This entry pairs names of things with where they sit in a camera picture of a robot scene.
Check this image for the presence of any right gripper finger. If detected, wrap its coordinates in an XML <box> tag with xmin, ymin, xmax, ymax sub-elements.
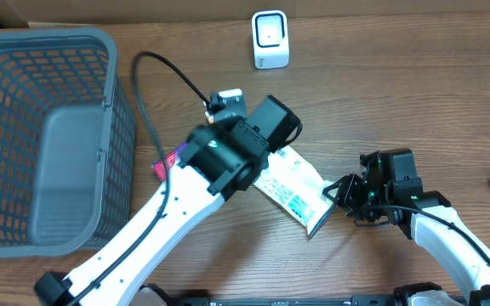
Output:
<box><xmin>308</xmin><ymin>204</ymin><xmax>337</xmax><ymax>237</ymax></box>
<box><xmin>322</xmin><ymin>178</ymin><xmax>343</xmax><ymax>198</ymax></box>

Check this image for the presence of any yellow snack bag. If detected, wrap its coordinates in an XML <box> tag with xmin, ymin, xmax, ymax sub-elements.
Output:
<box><xmin>254</xmin><ymin>145</ymin><xmax>333</xmax><ymax>238</ymax></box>

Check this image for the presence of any purple red snack pouch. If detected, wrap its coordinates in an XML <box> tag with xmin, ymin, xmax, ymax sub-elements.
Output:
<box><xmin>151</xmin><ymin>143</ymin><xmax>187</xmax><ymax>182</ymax></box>

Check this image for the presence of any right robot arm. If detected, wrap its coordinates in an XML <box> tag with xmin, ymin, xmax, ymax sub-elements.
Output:
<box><xmin>322</xmin><ymin>149</ymin><xmax>490</xmax><ymax>305</ymax></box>

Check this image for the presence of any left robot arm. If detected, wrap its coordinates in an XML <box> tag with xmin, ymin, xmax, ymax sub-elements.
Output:
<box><xmin>34</xmin><ymin>95</ymin><xmax>302</xmax><ymax>305</ymax></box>

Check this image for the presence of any white barcode scanner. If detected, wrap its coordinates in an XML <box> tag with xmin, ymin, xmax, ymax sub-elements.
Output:
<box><xmin>251</xmin><ymin>10</ymin><xmax>290</xmax><ymax>70</ymax></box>

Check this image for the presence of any grey plastic mesh basket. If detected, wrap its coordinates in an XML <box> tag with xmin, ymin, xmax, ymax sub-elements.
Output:
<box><xmin>0</xmin><ymin>28</ymin><xmax>136</xmax><ymax>258</ymax></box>

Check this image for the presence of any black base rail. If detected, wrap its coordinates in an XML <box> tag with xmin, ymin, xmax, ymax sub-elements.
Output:
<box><xmin>129</xmin><ymin>282</ymin><xmax>472</xmax><ymax>306</ymax></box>

